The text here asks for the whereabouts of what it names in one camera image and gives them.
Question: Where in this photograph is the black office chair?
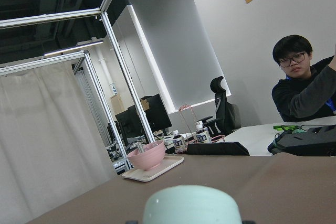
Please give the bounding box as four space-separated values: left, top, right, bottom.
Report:
200 76 241 137

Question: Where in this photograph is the green plastic cup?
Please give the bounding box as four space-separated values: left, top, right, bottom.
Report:
142 185 242 223

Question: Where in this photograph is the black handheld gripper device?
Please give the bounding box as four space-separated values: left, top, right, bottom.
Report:
267 125 335 156

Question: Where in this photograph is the drink bottle white label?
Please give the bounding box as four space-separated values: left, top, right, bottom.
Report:
195 121 212 143

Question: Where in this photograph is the cream plastic tray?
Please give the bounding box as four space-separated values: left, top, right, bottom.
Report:
122 156 184 183

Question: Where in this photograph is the pink bowl with ice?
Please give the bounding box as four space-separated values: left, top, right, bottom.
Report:
127 140 165 170

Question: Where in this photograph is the aluminium frame post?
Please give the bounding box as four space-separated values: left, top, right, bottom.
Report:
100 12 155 143

